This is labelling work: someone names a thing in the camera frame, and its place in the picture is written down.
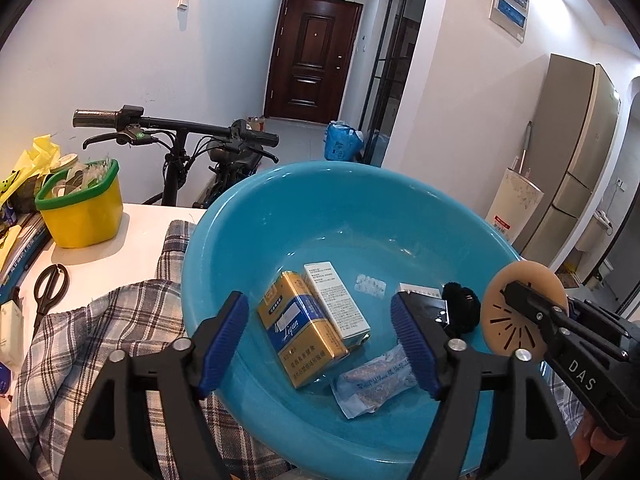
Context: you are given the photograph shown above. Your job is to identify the clear patterned plastic packet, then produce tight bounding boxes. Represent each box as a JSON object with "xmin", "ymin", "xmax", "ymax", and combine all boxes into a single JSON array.
[{"xmin": 331, "ymin": 344, "xmax": 418, "ymax": 420}]

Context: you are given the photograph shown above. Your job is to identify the stack of books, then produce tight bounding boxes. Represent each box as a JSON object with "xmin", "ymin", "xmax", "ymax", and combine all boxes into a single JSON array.
[{"xmin": 0, "ymin": 210, "xmax": 53, "ymax": 291}]

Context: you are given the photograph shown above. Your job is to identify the beige paper bag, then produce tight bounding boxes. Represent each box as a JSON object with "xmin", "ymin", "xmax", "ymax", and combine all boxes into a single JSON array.
[{"xmin": 485, "ymin": 167, "xmax": 546, "ymax": 246}]

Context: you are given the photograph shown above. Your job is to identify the small white and black box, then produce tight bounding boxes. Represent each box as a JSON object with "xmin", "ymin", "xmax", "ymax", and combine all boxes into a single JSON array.
[{"xmin": 397, "ymin": 282, "xmax": 450, "ymax": 331}]

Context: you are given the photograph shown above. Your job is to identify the person's right hand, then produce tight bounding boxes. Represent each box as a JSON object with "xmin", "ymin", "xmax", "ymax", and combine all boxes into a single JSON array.
[{"xmin": 580, "ymin": 417, "xmax": 623, "ymax": 461}]

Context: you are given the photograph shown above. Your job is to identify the yellow container with green rim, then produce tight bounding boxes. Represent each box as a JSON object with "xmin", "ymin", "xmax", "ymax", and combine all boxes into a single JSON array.
[{"xmin": 35, "ymin": 159, "xmax": 124, "ymax": 249}]

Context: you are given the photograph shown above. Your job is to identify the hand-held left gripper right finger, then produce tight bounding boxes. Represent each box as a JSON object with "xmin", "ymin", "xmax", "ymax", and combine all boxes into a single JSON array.
[{"xmin": 390, "ymin": 291, "xmax": 583, "ymax": 480}]

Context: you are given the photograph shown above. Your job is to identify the yellow plastic bag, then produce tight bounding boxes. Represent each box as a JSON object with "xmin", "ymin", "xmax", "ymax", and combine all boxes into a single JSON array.
[{"xmin": 0, "ymin": 135, "xmax": 63, "ymax": 206}]

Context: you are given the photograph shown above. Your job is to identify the white carton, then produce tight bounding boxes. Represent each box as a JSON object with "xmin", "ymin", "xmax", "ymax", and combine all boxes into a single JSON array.
[{"xmin": 0, "ymin": 300, "xmax": 25, "ymax": 366}]

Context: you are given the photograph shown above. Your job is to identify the mop handle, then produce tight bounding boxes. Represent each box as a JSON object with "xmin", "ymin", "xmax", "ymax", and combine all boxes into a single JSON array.
[{"xmin": 517, "ymin": 120, "xmax": 533, "ymax": 176}]

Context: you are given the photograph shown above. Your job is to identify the gold and blue box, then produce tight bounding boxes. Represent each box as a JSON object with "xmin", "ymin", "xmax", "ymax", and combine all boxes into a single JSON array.
[{"xmin": 257, "ymin": 271, "xmax": 351, "ymax": 390}]

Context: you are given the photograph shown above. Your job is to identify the white wall electrical panel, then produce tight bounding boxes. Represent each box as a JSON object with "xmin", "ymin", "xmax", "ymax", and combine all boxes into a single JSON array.
[{"xmin": 489, "ymin": 0, "xmax": 531, "ymax": 43}]

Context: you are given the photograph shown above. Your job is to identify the white box with teal top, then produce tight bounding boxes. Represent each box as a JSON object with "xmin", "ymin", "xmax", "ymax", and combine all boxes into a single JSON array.
[{"xmin": 303, "ymin": 261, "xmax": 372, "ymax": 341}]

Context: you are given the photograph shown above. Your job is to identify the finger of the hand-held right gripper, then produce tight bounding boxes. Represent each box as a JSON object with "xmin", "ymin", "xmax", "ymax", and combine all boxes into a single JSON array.
[{"xmin": 502, "ymin": 281, "xmax": 576, "ymax": 342}]

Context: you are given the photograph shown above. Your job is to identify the white desktop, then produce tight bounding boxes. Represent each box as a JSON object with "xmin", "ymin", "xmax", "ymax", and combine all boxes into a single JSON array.
[{"xmin": 10, "ymin": 203, "xmax": 216, "ymax": 321}]

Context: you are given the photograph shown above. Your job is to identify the black bicycle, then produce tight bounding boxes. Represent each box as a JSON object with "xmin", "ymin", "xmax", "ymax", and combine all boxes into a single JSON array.
[{"xmin": 72, "ymin": 105, "xmax": 281, "ymax": 209}]

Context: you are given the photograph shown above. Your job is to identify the black fuzzy hair tie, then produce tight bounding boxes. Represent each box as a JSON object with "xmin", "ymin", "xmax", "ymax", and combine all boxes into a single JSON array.
[{"xmin": 441, "ymin": 282, "xmax": 482, "ymax": 338}]

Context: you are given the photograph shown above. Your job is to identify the blue plaid cloth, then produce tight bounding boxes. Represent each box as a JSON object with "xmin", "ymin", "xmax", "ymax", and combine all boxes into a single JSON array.
[{"xmin": 10, "ymin": 220, "xmax": 596, "ymax": 480}]

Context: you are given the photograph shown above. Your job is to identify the beige refrigerator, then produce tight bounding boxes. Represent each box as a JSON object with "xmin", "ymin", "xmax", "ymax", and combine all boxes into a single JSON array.
[{"xmin": 512, "ymin": 52, "xmax": 621, "ymax": 276}]

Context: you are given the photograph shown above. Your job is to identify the dark brown door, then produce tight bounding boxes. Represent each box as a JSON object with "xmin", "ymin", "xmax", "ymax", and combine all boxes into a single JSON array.
[{"xmin": 263, "ymin": 0, "xmax": 363, "ymax": 125}]

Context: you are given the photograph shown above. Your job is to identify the blue plastic basin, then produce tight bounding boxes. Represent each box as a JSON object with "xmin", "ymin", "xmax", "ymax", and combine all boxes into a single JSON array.
[{"xmin": 181, "ymin": 161, "xmax": 543, "ymax": 477}]

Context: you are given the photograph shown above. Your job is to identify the blue plastic bag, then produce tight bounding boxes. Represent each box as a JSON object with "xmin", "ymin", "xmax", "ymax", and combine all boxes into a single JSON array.
[{"xmin": 325, "ymin": 121, "xmax": 366, "ymax": 163}]

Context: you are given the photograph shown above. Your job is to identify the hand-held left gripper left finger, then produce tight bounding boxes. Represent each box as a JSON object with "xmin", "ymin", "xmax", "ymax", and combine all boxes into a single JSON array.
[{"xmin": 59, "ymin": 290, "xmax": 250, "ymax": 480}]

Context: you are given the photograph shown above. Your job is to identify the black framed glass door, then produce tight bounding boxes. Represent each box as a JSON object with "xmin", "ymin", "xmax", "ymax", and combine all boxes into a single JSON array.
[{"xmin": 360, "ymin": 0, "xmax": 433, "ymax": 168}]

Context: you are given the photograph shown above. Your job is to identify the beige round slotted disc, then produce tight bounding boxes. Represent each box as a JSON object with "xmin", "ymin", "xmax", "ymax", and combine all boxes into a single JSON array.
[{"xmin": 481, "ymin": 261, "xmax": 570, "ymax": 363}]

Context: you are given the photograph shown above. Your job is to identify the black scissors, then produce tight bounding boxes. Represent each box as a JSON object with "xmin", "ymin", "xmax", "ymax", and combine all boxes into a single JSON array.
[{"xmin": 32, "ymin": 263, "xmax": 70, "ymax": 341}]

